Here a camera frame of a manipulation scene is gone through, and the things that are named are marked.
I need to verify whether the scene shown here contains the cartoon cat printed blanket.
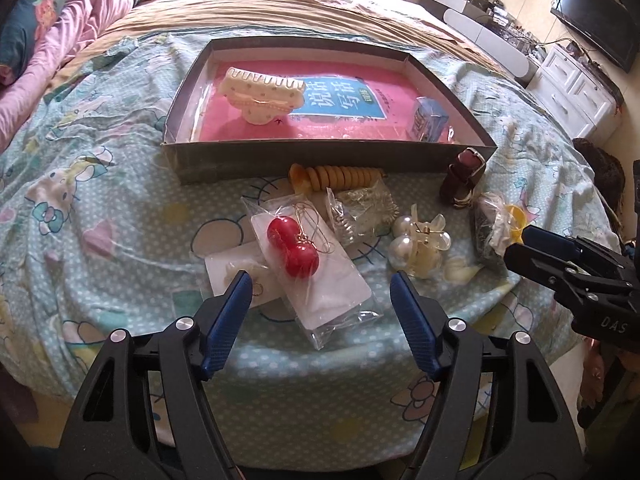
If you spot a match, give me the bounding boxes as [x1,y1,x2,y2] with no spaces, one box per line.
[0,30,621,461]

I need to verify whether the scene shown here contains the pink book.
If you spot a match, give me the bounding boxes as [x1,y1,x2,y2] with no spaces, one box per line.
[192,59,453,143]

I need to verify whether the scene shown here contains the person's yellow-green top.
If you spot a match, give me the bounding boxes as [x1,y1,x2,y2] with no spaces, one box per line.
[587,395,640,433]

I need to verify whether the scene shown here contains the black television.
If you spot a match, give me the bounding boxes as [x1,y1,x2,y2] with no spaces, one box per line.
[550,0,636,73]

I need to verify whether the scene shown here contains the person's right hand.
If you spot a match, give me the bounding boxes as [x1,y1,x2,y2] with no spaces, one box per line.
[577,337,623,428]

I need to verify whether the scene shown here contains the bagged yellow hair clip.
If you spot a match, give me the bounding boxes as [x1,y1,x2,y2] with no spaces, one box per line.
[472,192,528,266]

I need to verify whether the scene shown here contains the bagged white earring card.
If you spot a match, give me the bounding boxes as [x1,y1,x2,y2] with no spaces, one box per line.
[204,240,286,311]

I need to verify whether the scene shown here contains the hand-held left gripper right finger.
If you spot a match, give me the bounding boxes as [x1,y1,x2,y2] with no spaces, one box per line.
[389,270,586,480]

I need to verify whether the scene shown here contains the bagged red cherry earrings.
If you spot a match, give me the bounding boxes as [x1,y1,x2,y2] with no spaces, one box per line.
[242,195,383,351]

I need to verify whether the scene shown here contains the small blue carton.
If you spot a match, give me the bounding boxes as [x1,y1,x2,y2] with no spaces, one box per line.
[407,97,451,143]

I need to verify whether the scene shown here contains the cream claw hair clip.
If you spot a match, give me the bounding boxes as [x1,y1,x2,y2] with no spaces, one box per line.
[222,66,307,126]

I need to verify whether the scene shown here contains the white dresser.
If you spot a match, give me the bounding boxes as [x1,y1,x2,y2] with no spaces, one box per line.
[422,0,531,86]

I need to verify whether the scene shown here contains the dark brown fuzzy object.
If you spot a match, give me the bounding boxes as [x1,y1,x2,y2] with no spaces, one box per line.
[572,137,623,241]

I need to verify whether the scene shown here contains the pink quilt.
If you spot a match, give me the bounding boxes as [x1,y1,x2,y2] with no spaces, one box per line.
[0,0,141,151]

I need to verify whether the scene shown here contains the blue floral pillow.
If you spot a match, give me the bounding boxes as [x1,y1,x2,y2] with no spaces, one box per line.
[0,0,66,78]

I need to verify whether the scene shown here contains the tan bedsheet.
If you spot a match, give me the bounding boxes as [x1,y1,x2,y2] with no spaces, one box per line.
[52,0,506,86]

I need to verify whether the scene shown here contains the cosmetics on dresser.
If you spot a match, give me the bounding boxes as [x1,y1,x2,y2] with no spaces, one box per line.
[480,0,548,56]

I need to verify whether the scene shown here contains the bagged clear spiral hair tie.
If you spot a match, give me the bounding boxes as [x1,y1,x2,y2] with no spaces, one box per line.
[326,183,401,247]

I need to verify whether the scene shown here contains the white drawer cabinet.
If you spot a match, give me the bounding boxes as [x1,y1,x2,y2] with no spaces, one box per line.
[527,42,623,143]

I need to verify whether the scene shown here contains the pearl bow hair clip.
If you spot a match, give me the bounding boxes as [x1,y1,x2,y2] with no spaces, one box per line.
[391,205,453,281]

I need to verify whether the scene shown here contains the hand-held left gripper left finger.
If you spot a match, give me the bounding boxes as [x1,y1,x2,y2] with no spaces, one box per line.
[59,270,261,480]

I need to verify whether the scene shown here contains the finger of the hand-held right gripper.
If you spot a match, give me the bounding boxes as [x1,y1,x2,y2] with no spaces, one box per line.
[521,226,622,267]
[502,244,572,289]

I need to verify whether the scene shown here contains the dark grey cardboard box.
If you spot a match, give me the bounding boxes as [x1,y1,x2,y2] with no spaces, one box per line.
[161,37,498,186]

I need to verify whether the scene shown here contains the maroon strap wristwatch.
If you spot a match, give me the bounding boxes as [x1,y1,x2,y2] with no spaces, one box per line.
[439,147,488,208]

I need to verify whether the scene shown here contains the orange spiral hair tie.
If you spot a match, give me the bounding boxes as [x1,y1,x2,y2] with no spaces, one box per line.
[288,162,388,193]

